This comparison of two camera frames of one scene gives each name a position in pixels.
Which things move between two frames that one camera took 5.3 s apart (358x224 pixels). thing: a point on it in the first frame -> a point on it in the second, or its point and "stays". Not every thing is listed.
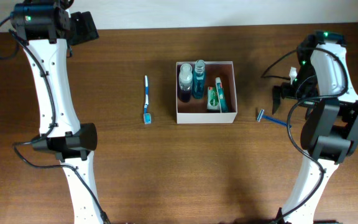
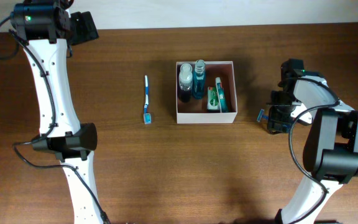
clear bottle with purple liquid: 185,83 stays
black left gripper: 86,28 stays
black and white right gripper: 286,93 -> 273,116
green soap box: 212,99 stays
